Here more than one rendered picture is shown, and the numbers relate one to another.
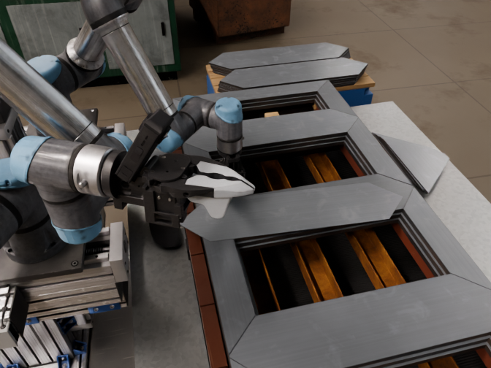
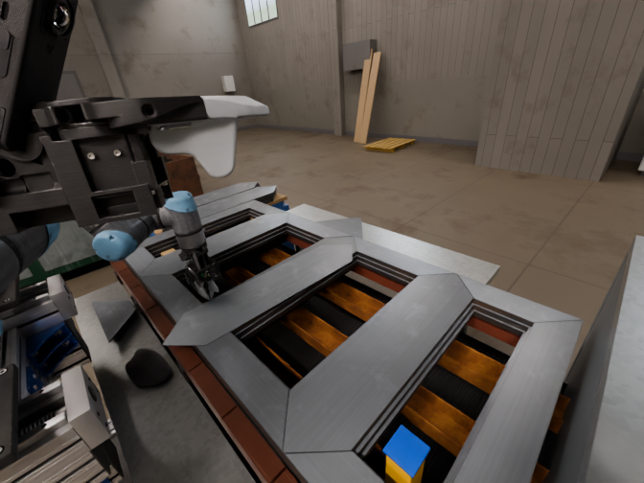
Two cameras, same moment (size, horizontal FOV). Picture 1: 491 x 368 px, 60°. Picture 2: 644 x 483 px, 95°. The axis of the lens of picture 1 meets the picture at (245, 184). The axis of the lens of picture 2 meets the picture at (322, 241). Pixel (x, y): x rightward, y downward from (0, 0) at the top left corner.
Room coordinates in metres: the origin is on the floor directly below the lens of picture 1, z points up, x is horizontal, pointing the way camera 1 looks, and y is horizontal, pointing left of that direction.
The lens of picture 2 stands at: (0.18, 0.09, 1.47)
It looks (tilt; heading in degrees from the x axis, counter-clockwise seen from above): 29 degrees down; 331
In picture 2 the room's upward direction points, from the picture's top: 5 degrees counter-clockwise
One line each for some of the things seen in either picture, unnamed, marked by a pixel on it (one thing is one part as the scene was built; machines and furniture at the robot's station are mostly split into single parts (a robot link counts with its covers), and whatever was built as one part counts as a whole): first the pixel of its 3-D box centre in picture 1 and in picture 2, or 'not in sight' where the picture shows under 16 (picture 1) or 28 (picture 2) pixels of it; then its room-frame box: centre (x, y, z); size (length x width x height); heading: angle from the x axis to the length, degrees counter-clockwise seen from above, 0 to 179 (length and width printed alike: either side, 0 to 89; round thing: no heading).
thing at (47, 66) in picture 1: (47, 82); not in sight; (1.19, 0.61, 1.20); 0.13 x 0.12 x 0.14; 151
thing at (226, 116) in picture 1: (228, 119); (182, 213); (1.03, 0.05, 1.18); 0.09 x 0.08 x 0.11; 61
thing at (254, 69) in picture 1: (288, 68); (218, 204); (2.06, -0.22, 0.82); 0.80 x 0.40 x 0.06; 104
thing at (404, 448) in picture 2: not in sight; (406, 451); (0.36, -0.15, 0.88); 0.06 x 0.06 x 0.02; 14
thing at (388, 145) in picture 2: not in sight; (390, 145); (5.33, -4.74, 0.05); 1.12 x 0.74 x 0.10; 103
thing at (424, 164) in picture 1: (417, 156); (340, 225); (1.38, -0.70, 0.77); 0.45 x 0.20 x 0.04; 14
